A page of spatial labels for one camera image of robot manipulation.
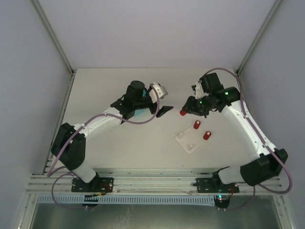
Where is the red large spring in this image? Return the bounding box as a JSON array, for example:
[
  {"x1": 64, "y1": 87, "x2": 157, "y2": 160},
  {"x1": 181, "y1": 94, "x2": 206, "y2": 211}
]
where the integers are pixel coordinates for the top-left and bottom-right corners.
[{"x1": 203, "y1": 131, "x2": 212, "y2": 140}]

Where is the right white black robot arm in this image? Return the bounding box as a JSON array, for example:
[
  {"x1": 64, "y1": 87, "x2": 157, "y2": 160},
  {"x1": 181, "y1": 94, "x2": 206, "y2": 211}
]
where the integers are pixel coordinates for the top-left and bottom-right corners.
[{"x1": 182, "y1": 73, "x2": 288, "y2": 186}]

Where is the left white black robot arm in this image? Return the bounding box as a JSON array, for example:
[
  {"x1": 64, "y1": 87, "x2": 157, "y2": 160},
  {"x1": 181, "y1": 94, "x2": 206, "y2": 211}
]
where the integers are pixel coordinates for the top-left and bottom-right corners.
[{"x1": 47, "y1": 81, "x2": 172, "y2": 184}]

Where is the teal plastic bin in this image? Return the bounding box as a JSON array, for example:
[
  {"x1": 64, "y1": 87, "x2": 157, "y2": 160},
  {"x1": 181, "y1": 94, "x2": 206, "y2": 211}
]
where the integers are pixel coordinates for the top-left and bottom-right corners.
[{"x1": 133, "y1": 88, "x2": 147, "y2": 116}]

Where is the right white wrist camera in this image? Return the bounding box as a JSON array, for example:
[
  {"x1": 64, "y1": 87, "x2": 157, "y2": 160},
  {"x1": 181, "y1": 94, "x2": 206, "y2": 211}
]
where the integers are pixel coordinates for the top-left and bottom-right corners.
[{"x1": 191, "y1": 81, "x2": 204, "y2": 99}]

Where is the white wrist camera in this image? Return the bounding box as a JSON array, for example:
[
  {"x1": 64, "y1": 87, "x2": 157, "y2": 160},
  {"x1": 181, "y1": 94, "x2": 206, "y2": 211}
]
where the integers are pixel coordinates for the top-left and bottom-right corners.
[
  {"x1": 148, "y1": 83, "x2": 168, "y2": 104},
  {"x1": 191, "y1": 81, "x2": 204, "y2": 99}
]

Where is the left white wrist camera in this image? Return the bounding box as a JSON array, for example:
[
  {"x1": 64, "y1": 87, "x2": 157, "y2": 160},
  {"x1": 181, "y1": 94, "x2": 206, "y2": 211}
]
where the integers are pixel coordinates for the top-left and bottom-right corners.
[{"x1": 148, "y1": 83, "x2": 168, "y2": 104}]

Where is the white peg base plate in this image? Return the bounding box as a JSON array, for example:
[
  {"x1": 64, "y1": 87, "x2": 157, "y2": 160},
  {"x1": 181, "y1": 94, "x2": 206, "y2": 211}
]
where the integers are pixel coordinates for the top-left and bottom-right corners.
[{"x1": 175, "y1": 125, "x2": 208, "y2": 155}]

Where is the right aluminium corner post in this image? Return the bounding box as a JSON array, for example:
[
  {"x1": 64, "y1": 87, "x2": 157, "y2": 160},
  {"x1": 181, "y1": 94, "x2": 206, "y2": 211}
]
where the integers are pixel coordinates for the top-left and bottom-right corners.
[{"x1": 236, "y1": 0, "x2": 284, "y2": 75}]

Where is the aluminium corner post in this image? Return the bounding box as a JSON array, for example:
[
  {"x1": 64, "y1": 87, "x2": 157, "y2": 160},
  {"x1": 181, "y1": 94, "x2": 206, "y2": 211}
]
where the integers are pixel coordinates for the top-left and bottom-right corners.
[
  {"x1": 236, "y1": 0, "x2": 284, "y2": 75},
  {"x1": 30, "y1": 0, "x2": 74, "y2": 75}
]

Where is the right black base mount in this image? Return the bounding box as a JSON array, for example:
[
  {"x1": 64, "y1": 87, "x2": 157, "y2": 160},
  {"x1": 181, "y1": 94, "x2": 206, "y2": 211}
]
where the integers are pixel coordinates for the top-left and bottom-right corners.
[{"x1": 193, "y1": 168, "x2": 240, "y2": 194}]

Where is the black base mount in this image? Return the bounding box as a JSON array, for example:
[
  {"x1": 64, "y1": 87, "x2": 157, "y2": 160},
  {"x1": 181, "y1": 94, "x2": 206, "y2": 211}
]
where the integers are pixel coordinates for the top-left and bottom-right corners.
[
  {"x1": 71, "y1": 175, "x2": 114, "y2": 193},
  {"x1": 193, "y1": 168, "x2": 240, "y2": 194}
]

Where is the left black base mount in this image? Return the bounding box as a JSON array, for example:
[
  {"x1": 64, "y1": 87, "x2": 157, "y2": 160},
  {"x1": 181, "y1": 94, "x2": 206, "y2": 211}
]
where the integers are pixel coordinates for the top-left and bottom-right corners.
[{"x1": 71, "y1": 175, "x2": 114, "y2": 193}]

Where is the aluminium rail frame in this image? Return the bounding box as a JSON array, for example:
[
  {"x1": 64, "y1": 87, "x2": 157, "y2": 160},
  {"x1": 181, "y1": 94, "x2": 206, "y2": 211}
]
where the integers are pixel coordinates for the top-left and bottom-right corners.
[{"x1": 26, "y1": 167, "x2": 285, "y2": 195}]

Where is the light blue cable duct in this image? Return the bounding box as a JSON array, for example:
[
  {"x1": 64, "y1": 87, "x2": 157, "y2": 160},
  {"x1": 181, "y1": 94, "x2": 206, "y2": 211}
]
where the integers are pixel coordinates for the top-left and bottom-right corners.
[{"x1": 37, "y1": 194, "x2": 214, "y2": 207}]

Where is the left aluminium corner post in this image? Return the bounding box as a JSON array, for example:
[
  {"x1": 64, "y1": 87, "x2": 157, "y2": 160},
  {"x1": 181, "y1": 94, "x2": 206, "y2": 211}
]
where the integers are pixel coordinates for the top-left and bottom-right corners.
[{"x1": 30, "y1": 0, "x2": 74, "y2": 75}]

